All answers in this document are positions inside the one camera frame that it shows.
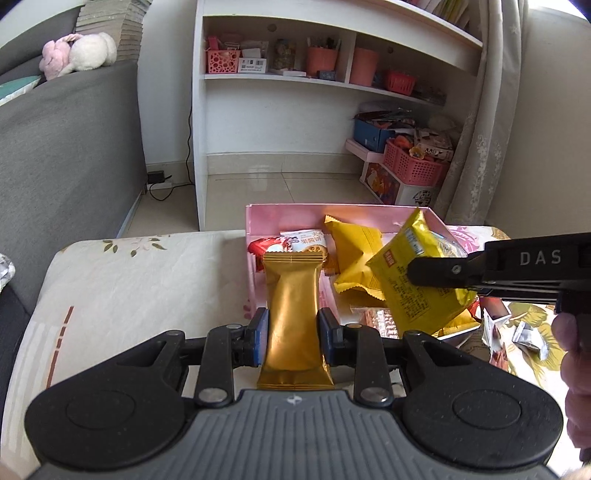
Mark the pink plush toy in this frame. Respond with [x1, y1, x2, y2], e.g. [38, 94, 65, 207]
[39, 34, 80, 78]

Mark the grey sofa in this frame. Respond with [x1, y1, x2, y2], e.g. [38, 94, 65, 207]
[0, 7, 148, 305]

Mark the white bookshelf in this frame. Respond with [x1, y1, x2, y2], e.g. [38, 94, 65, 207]
[193, 0, 485, 232]

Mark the salmon pen holder cup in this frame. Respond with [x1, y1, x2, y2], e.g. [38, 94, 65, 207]
[307, 45, 339, 78]

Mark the salmon plain cup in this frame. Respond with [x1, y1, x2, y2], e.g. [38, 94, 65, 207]
[349, 48, 380, 88]

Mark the black power cable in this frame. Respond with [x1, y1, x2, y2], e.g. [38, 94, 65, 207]
[148, 105, 195, 202]

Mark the brown clear snack packet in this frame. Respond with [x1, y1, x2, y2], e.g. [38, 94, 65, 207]
[350, 306, 399, 339]

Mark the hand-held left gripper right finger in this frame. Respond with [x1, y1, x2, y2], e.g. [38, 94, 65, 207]
[316, 306, 482, 408]

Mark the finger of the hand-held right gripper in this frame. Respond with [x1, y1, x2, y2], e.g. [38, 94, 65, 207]
[406, 252, 491, 289]

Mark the teal cushion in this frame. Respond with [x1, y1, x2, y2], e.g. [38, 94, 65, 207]
[0, 76, 42, 107]

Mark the pink white storage stool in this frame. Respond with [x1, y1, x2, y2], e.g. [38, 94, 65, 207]
[344, 137, 440, 206]

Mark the small red basket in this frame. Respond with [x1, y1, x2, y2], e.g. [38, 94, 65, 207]
[385, 70, 417, 96]

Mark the beige lace curtain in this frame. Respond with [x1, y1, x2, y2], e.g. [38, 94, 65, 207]
[433, 0, 533, 228]

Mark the person's right hand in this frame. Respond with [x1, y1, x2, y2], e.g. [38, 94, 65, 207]
[551, 311, 591, 466]

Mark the floral printed blanket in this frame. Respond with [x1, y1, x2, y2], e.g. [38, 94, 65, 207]
[8, 225, 570, 474]

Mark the large plain yellow snack packet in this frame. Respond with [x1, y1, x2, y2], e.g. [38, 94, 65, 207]
[322, 215, 387, 305]

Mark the large pink plastic basket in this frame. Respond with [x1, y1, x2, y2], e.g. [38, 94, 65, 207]
[383, 137, 451, 188]

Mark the white plush toy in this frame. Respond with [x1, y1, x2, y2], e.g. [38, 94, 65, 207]
[58, 32, 118, 77]

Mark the small silver foil packet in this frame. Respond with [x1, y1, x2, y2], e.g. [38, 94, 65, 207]
[512, 320, 551, 361]

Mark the white crumpled nut packet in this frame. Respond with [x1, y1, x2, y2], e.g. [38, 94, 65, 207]
[479, 304, 512, 370]

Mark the red heart-print snack packet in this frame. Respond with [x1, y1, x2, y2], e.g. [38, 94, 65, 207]
[247, 237, 283, 256]

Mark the small pink perforated basket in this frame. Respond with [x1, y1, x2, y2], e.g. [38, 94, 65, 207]
[206, 48, 242, 75]

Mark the orange white cookie packet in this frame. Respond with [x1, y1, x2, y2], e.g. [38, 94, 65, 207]
[278, 230, 328, 254]

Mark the blue cardboard box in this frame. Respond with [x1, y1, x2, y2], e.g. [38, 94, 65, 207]
[353, 117, 396, 154]

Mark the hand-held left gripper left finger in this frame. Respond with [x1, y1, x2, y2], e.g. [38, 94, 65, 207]
[107, 308, 270, 408]

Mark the pink cardboard box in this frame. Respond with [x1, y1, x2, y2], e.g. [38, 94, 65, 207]
[244, 203, 483, 344]

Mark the gold foil snack packet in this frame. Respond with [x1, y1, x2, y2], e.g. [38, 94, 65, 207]
[257, 251, 335, 391]

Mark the yellow blue-label snack packet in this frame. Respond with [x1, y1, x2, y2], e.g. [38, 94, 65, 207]
[366, 207, 479, 336]

